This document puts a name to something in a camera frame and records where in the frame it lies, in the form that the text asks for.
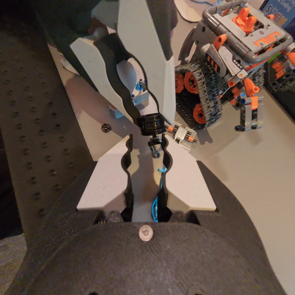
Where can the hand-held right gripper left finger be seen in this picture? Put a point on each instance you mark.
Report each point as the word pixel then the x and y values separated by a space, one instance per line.
pixel 103 184

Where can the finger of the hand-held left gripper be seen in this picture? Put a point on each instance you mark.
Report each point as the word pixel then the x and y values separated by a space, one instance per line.
pixel 143 37
pixel 92 60

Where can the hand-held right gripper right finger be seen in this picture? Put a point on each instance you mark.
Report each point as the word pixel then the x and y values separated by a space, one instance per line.
pixel 191 184

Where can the blue plastic separator tool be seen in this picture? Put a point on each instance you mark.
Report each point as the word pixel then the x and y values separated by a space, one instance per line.
pixel 156 203

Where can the grey building brick block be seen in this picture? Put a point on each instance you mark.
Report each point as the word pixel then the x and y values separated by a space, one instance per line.
pixel 144 96

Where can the small black wheel assembly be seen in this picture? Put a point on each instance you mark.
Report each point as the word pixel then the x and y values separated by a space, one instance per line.
pixel 151 124

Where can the small grey orange connector assembly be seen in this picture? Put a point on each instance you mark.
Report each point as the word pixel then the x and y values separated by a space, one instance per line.
pixel 182 137

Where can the white flat sheet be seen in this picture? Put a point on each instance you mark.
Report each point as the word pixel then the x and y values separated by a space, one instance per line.
pixel 191 10

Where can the small black nut piece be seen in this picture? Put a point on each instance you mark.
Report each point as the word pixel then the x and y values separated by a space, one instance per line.
pixel 105 126

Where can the black perforated board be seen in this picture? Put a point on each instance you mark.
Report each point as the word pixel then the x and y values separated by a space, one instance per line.
pixel 41 138

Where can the grey orange tracked toy robot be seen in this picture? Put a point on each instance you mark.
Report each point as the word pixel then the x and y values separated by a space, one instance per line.
pixel 230 55

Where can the blue cardboard box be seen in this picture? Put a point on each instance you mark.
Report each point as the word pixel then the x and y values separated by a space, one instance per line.
pixel 279 8

